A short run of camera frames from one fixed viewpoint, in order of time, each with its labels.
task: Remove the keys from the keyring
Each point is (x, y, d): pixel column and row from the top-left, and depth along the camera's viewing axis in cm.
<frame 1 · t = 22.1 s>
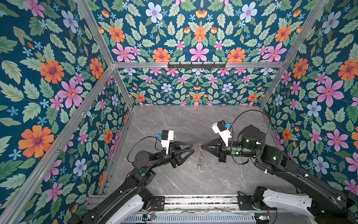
left hand: (193, 150, 53), fingers open
right hand: (203, 145, 55), fingers closed
silver keyring with keys: (200, 162, 58), point 33 cm above the table

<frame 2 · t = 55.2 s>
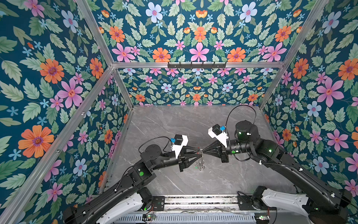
left hand: (201, 153, 53), fingers open
right hand: (204, 149, 58), fingers closed
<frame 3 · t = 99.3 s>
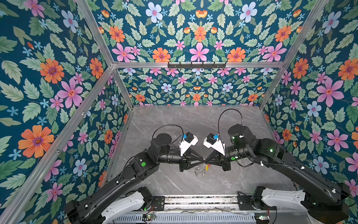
left hand: (203, 160, 54), fingers open
right hand: (206, 159, 58), fingers closed
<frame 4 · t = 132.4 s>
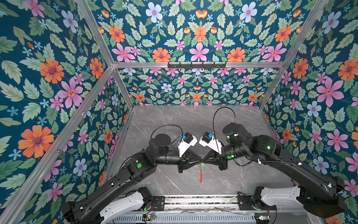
left hand: (202, 160, 53), fingers closed
right hand: (203, 158, 58), fingers closed
